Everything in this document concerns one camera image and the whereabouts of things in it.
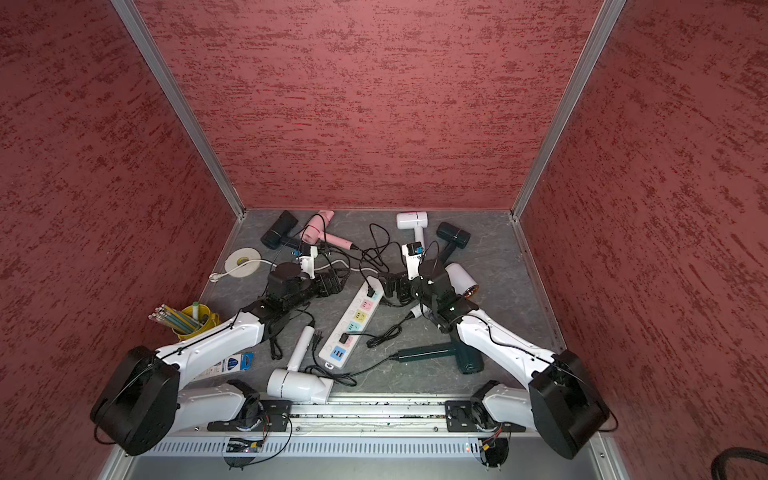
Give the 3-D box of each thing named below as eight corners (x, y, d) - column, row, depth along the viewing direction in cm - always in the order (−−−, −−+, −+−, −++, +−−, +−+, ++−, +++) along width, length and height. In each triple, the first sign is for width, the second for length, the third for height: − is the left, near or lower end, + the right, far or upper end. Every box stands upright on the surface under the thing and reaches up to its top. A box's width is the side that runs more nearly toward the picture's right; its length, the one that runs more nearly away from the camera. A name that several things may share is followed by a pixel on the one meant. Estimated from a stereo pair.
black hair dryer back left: (263, 246, 111) (259, 238, 107) (287, 216, 121) (284, 209, 117) (277, 250, 109) (274, 243, 106) (300, 220, 119) (297, 212, 116)
